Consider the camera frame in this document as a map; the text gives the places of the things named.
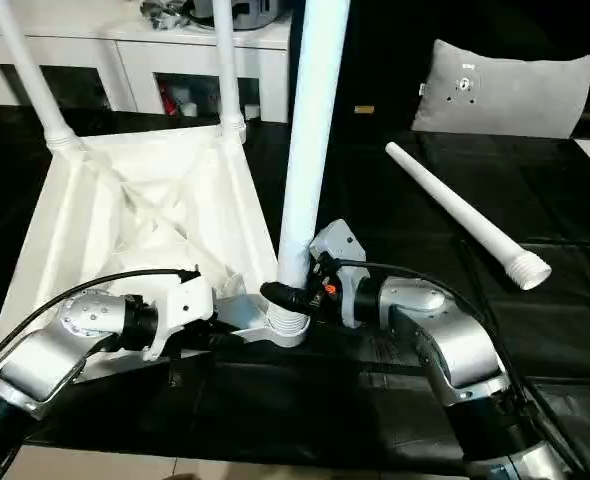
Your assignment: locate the white plastic table top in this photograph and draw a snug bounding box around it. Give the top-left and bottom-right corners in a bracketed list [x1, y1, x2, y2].
[0, 125, 314, 389]

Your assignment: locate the white plastic table leg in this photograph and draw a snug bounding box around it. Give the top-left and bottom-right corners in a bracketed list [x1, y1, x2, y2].
[271, 0, 352, 337]
[211, 0, 249, 143]
[384, 140, 554, 293]
[0, 0, 84, 153]

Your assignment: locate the black work mat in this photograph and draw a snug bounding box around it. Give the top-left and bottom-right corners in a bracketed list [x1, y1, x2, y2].
[0, 100, 590, 476]

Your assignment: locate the small red bottle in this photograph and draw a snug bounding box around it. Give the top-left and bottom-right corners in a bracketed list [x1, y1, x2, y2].
[163, 85, 184, 117]

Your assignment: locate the dark grey helmet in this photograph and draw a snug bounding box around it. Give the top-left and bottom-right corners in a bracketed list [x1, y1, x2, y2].
[230, 0, 298, 31]

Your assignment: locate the white cabinet with glass doors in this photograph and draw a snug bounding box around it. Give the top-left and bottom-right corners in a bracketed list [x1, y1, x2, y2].
[0, 0, 296, 123]

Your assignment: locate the dark clutter pile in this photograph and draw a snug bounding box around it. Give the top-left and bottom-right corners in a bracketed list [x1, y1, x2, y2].
[140, 0, 216, 31]

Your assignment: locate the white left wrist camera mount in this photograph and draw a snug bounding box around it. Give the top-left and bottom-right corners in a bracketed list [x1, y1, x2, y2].
[141, 270, 218, 363]

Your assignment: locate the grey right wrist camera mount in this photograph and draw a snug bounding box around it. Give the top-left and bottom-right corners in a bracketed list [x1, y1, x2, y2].
[309, 219, 369, 293]

